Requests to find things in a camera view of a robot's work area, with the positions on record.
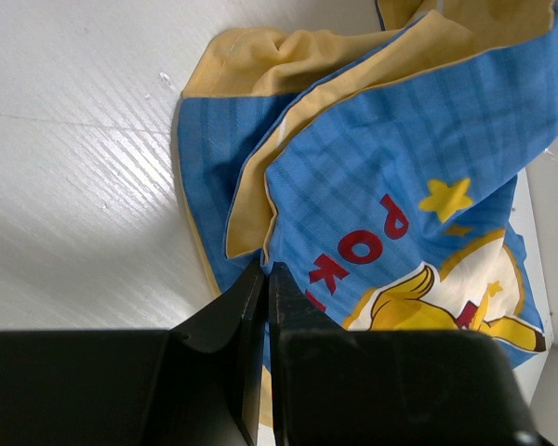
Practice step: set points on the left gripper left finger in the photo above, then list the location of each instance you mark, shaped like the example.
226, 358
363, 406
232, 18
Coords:
195, 384

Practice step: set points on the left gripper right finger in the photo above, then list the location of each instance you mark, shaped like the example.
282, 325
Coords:
331, 386

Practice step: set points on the blue Pikachu cloth placemat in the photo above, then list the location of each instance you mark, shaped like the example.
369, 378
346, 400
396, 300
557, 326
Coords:
380, 168

